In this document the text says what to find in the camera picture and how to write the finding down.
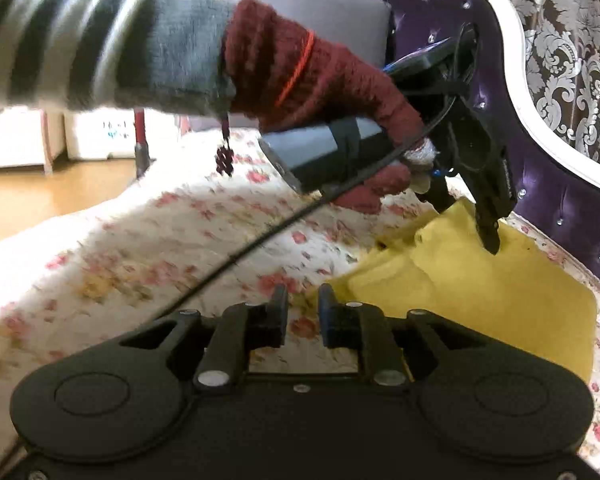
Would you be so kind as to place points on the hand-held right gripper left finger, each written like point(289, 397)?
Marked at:
point(280, 312)

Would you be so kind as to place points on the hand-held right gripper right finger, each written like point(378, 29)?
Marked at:
point(328, 321)

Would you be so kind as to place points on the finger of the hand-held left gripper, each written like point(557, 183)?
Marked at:
point(490, 230)
point(439, 196)

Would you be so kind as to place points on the mustard yellow knit garment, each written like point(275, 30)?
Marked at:
point(485, 290)

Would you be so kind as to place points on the person's left forearm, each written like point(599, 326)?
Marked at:
point(90, 45)

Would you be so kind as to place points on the person's left hand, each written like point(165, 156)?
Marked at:
point(300, 70)

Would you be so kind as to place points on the purple tufted headboard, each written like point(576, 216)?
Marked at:
point(540, 150)

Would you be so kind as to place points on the floral bed sheet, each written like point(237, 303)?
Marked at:
point(145, 240)

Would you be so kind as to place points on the red metal pole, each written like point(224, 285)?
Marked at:
point(141, 130)

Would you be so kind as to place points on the white storage box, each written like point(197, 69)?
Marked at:
point(100, 132)

